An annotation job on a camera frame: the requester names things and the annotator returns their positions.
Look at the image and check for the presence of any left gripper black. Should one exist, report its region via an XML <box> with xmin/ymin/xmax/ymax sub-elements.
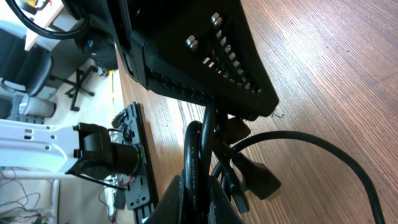
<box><xmin>63</xmin><ymin>0</ymin><xmax>149</xmax><ymax>89</ymax></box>

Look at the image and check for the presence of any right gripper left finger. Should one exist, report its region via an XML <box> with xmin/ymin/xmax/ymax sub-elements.
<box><xmin>145</xmin><ymin>175</ymin><xmax>183</xmax><ymax>224</ymax></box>

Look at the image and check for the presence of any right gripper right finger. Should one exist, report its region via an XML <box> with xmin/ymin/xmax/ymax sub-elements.
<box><xmin>208</xmin><ymin>175</ymin><xmax>243</xmax><ymax>224</ymax></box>

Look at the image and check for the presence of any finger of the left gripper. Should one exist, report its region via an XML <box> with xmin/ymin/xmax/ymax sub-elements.
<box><xmin>131</xmin><ymin>1</ymin><xmax>279</xmax><ymax>121</ymax></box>

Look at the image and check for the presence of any black office chair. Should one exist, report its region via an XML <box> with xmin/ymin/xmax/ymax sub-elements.
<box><xmin>1</xmin><ymin>29</ymin><xmax>98</xmax><ymax>111</ymax></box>

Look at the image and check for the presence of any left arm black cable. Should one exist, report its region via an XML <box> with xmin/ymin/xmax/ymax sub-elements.
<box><xmin>5</xmin><ymin>0</ymin><xmax>91</xmax><ymax>40</ymax></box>

